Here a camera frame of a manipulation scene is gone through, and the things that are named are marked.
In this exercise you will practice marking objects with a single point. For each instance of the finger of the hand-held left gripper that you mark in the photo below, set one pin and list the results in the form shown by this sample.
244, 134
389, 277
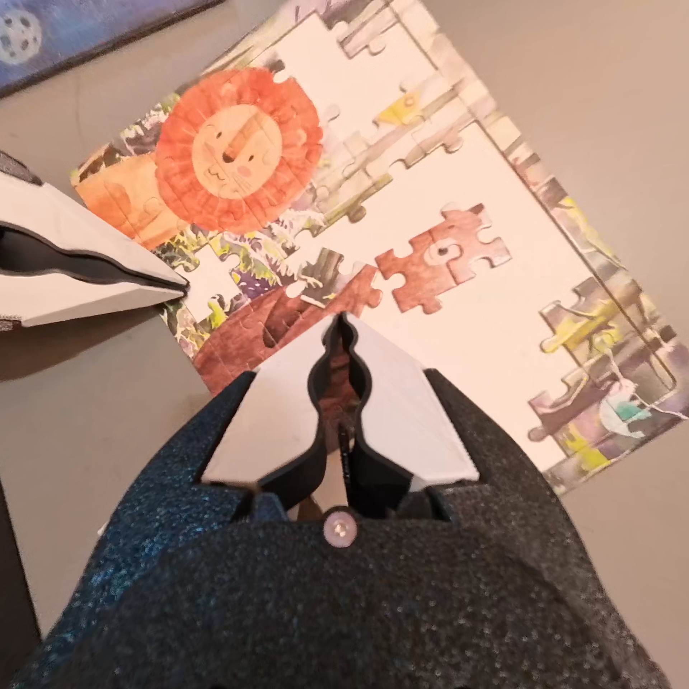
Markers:
80, 299
54, 215

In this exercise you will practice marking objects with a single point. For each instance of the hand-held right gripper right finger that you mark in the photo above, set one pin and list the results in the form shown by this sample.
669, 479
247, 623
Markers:
414, 425

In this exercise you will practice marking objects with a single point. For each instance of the brown green puzzle piece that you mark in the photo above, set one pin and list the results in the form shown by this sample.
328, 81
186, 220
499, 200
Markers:
360, 290

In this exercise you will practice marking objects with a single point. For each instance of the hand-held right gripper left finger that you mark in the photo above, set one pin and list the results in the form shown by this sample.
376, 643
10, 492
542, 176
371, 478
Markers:
264, 425

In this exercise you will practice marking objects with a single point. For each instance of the jigsaw puzzle frame board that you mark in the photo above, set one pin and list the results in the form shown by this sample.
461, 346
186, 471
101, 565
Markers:
484, 350

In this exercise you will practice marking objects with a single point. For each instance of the assembled orange lion pieces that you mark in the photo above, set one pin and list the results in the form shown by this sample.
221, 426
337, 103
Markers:
237, 150

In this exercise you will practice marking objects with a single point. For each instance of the space themed puzzle board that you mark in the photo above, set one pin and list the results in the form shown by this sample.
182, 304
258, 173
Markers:
80, 27

